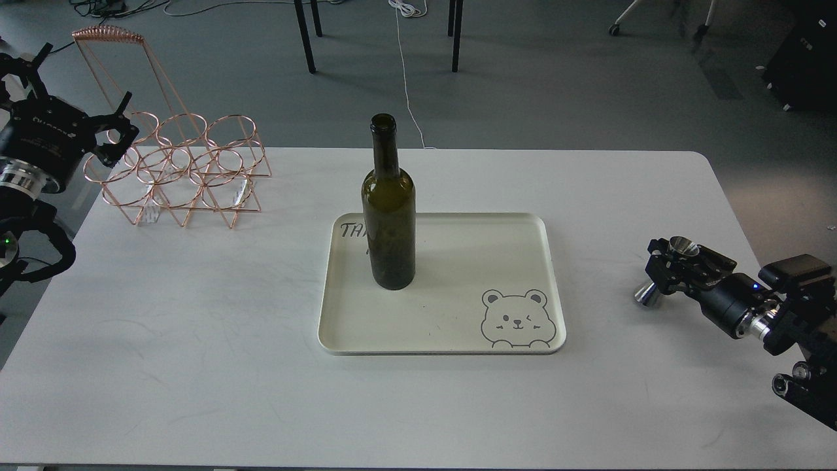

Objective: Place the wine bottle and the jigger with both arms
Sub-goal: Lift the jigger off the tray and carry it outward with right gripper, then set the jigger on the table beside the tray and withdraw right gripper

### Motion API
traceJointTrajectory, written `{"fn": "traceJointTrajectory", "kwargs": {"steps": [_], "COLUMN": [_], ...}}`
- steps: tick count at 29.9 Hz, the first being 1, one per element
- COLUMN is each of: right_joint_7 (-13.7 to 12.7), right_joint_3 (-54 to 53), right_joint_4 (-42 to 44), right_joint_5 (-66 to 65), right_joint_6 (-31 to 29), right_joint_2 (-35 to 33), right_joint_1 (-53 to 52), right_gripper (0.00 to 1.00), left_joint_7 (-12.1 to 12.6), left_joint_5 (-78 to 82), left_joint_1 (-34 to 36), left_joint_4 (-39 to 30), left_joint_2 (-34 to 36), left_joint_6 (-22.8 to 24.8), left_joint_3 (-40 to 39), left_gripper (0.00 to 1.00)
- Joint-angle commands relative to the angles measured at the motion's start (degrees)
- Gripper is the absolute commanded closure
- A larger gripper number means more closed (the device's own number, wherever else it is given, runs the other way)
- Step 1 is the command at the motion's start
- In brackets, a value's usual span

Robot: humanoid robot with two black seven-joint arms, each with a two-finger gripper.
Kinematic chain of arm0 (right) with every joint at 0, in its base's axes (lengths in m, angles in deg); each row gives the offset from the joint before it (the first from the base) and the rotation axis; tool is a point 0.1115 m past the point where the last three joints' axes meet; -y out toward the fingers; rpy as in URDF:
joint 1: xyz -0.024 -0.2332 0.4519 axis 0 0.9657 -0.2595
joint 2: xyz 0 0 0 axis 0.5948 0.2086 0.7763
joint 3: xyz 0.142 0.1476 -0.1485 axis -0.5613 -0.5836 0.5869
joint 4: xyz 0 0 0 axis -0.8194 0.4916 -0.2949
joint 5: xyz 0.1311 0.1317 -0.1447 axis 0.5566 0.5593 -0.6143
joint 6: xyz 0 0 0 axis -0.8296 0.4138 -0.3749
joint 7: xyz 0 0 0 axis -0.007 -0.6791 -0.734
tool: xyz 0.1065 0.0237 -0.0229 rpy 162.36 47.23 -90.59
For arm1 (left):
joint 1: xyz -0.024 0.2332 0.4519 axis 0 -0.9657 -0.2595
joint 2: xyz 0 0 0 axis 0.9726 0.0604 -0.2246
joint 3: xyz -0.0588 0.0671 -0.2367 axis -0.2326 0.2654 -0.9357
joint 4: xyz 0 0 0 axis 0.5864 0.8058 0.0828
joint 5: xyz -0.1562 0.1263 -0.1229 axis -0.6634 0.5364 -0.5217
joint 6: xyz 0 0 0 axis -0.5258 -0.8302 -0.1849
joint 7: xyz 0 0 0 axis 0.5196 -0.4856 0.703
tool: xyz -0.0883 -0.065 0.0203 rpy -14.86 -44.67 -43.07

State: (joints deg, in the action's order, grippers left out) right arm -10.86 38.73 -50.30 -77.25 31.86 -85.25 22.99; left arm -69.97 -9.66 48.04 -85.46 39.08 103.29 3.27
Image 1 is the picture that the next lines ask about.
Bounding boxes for copper wire bottle rack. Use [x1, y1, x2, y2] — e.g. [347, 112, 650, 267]
[72, 25, 273, 229]

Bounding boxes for cream bear serving tray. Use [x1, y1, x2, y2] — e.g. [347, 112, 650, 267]
[318, 213, 567, 355]

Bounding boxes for dark green wine bottle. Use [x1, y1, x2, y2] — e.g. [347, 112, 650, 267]
[361, 113, 416, 291]

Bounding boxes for silver steel jigger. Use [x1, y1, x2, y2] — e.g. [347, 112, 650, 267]
[633, 236, 700, 307]

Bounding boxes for white floor cable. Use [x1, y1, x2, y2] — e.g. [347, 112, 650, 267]
[388, 0, 437, 150]

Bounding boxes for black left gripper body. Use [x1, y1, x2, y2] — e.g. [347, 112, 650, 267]
[1, 98, 97, 194]

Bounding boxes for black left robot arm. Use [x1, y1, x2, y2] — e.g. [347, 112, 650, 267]
[1, 44, 139, 291]

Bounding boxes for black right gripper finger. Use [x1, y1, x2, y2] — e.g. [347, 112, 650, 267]
[694, 245, 738, 279]
[645, 237, 704, 295]

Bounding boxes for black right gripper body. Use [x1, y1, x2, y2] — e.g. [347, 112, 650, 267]
[690, 272, 782, 339]

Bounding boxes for white chair base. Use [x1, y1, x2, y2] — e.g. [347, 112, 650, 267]
[608, 0, 720, 37]

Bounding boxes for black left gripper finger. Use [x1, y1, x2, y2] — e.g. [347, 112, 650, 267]
[1, 44, 54, 109]
[82, 92, 140, 167]

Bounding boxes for black table legs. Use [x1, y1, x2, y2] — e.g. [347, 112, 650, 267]
[293, 0, 465, 74]

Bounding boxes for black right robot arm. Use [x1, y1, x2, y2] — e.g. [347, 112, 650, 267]
[634, 236, 836, 428]

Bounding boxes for black equipment case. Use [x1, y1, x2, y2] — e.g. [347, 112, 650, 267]
[762, 1, 836, 111]

